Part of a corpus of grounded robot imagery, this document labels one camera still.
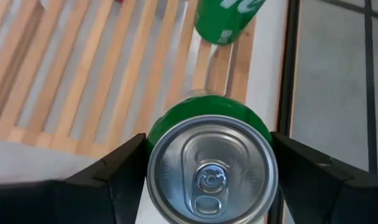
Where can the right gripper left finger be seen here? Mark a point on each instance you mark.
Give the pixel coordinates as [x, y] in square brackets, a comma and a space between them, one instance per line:
[83, 202]

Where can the wooden slatted shelf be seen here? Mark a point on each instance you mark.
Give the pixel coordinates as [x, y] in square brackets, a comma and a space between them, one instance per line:
[83, 77]

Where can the green Sprite can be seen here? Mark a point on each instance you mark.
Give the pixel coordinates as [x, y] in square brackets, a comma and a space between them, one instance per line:
[223, 21]
[212, 149]

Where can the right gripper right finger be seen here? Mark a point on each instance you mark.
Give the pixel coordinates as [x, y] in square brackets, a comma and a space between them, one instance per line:
[332, 199]

